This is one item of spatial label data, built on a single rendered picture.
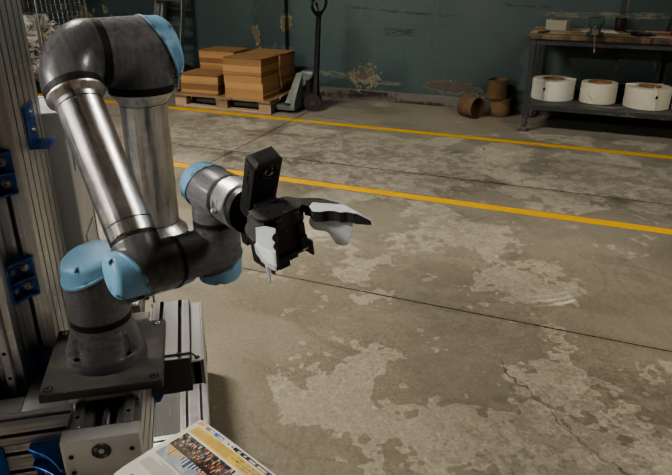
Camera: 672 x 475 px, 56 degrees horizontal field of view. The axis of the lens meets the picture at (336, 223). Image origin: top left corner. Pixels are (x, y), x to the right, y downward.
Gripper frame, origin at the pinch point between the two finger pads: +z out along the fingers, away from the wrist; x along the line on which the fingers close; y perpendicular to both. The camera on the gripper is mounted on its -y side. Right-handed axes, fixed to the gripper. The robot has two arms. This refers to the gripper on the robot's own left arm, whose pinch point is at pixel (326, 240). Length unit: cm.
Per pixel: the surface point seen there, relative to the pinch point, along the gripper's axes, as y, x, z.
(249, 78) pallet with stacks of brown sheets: 128, -286, -521
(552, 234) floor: 160, -256, -133
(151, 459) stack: 38.0, 23.7, -21.9
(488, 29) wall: 109, -496, -377
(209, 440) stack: 39.1, 14.6, -19.9
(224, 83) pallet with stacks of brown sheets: 138, -278, -564
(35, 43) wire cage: 83, -141, -747
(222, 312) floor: 133, -57, -178
